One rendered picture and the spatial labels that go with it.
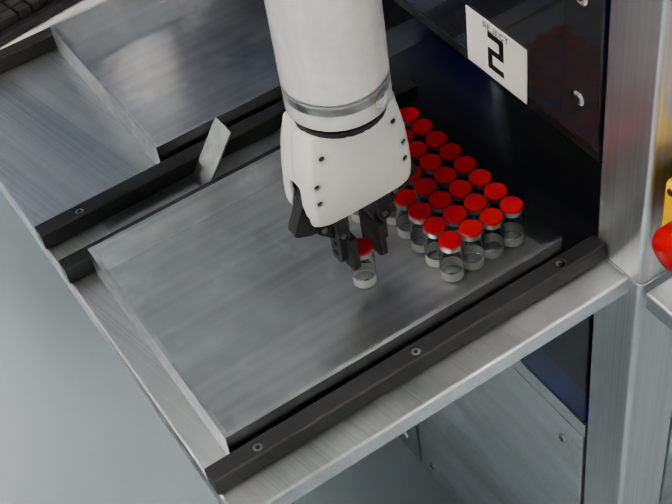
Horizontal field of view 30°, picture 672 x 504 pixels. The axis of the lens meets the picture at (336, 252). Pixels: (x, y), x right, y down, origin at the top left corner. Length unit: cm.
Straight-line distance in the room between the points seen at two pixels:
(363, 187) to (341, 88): 12
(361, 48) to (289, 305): 30
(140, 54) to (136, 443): 91
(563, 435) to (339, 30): 67
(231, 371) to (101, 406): 116
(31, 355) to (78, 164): 107
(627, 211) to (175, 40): 59
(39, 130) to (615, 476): 71
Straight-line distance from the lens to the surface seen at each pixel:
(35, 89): 142
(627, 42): 97
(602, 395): 129
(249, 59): 138
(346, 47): 90
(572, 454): 144
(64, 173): 131
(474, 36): 114
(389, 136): 100
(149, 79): 139
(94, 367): 229
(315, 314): 111
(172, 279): 116
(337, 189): 100
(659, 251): 99
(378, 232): 107
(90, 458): 217
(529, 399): 145
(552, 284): 110
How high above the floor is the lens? 173
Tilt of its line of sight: 47 degrees down
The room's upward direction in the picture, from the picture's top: 10 degrees counter-clockwise
